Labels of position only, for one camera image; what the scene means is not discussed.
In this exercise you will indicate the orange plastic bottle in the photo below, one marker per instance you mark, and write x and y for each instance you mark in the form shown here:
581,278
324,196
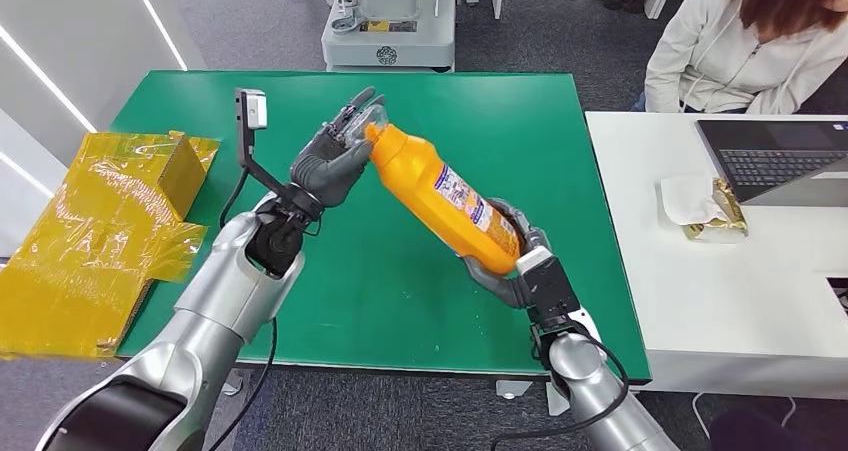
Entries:
430,190

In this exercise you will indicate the gold foil wrapper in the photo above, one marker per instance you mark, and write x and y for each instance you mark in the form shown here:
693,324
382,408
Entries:
732,213

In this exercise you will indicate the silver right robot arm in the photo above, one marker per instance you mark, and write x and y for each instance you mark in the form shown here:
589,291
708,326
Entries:
590,395

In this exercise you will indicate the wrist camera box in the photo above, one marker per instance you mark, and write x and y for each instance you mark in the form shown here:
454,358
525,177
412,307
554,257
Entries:
252,113
550,286

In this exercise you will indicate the dark grey laptop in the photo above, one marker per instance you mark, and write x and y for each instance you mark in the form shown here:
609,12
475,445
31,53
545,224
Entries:
762,150

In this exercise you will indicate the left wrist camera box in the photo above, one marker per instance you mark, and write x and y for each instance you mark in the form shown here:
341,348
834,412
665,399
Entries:
252,113

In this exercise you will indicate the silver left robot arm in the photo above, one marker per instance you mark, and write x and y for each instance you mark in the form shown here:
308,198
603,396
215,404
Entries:
212,302

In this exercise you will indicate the white tissue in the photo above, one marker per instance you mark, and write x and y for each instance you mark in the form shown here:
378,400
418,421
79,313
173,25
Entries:
686,199

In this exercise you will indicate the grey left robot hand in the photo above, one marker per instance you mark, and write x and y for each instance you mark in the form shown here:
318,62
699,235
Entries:
328,170

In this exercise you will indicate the green table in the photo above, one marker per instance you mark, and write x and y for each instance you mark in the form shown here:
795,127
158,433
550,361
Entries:
464,123

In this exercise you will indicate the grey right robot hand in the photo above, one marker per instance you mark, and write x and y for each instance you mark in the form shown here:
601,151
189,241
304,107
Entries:
493,286

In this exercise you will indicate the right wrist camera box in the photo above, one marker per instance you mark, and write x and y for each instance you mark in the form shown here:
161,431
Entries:
550,286

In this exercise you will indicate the grey machine base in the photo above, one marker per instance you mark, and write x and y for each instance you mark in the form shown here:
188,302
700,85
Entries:
391,44

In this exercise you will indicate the yellow taped cardboard box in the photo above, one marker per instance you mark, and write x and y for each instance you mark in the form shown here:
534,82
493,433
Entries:
86,249

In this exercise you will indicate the person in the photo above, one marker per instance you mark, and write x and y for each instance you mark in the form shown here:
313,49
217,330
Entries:
715,50

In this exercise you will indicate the white desk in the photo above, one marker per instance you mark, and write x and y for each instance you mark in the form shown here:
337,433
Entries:
729,302

